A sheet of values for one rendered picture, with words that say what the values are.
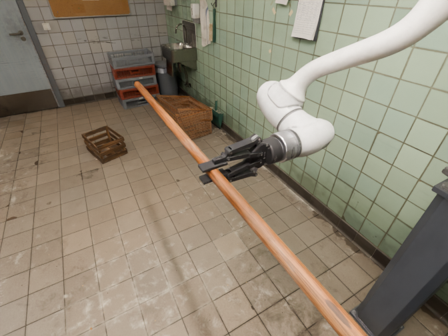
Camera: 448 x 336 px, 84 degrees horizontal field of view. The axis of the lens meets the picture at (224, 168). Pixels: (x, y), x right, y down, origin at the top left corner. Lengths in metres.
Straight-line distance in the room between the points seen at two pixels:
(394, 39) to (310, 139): 0.29
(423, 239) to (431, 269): 0.13
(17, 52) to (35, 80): 0.39
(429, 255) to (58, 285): 2.04
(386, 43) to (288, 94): 0.26
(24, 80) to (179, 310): 3.90
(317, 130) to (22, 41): 4.23
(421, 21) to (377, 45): 0.09
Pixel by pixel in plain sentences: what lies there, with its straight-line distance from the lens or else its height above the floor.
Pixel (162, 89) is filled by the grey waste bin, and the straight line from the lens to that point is 4.39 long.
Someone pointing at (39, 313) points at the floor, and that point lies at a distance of 2.04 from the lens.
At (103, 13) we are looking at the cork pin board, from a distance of 4.55.
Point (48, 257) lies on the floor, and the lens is 2.27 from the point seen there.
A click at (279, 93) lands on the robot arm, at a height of 1.31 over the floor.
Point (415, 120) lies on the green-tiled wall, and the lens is 1.65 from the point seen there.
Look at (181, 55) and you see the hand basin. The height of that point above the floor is 0.81.
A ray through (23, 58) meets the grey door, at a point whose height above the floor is 0.75.
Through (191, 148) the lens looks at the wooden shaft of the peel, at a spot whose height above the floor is 1.20.
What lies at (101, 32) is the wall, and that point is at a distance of 4.58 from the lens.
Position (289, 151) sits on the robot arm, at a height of 1.21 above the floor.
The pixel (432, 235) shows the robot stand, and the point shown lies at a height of 0.81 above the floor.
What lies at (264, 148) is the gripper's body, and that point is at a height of 1.22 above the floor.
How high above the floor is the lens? 1.58
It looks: 37 degrees down
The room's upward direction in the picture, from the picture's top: straight up
